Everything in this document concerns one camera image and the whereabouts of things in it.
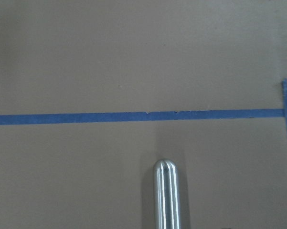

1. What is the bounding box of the steel muddler black tip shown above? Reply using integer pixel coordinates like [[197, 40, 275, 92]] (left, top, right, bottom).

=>
[[153, 159, 181, 229]]

